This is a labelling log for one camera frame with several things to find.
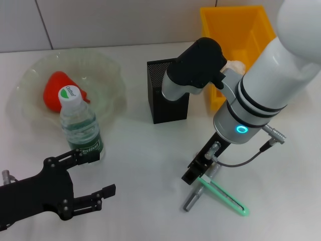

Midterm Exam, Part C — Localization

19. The red-orange orange fruit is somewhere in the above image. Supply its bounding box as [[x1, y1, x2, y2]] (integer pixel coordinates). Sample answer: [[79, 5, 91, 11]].
[[42, 71, 91, 112]]

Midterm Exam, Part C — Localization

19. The right wrist camera housing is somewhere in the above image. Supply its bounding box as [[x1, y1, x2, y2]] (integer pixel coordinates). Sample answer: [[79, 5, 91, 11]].
[[161, 37, 228, 101]]

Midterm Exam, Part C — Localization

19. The left gripper cable with plug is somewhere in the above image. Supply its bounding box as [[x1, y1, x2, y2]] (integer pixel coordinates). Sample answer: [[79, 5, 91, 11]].
[[0, 169, 20, 230]]

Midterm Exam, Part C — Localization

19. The black mesh pen holder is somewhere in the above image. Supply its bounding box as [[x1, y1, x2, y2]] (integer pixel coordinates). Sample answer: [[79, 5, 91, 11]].
[[146, 57, 191, 125]]

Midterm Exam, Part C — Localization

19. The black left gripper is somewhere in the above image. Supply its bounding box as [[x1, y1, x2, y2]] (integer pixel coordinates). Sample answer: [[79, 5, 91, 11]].
[[0, 148, 117, 224]]

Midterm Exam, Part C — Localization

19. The yellow plastic bin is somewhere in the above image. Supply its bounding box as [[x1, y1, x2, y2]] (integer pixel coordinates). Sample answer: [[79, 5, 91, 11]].
[[200, 6, 277, 111]]

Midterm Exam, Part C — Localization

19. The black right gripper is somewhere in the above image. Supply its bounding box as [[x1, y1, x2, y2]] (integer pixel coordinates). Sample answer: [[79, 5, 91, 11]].
[[180, 132, 232, 186]]

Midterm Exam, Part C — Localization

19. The clear green-label water bottle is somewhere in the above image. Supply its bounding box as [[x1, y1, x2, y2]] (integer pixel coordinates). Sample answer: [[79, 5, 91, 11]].
[[58, 86, 105, 161]]

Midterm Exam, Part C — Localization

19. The pale green glass fruit plate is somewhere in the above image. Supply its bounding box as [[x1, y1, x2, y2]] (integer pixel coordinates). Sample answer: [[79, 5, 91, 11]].
[[9, 49, 128, 128]]

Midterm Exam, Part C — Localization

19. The right gripper cable with plugs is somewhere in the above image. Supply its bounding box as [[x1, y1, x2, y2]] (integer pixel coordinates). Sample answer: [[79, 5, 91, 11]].
[[204, 124, 287, 168]]

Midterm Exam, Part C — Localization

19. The grey marker pen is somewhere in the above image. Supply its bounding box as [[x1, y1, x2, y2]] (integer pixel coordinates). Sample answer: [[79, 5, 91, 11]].
[[182, 164, 221, 212]]

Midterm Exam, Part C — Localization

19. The white paper ball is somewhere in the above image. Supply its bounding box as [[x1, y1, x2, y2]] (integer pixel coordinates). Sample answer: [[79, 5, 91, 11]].
[[220, 60, 247, 75]]

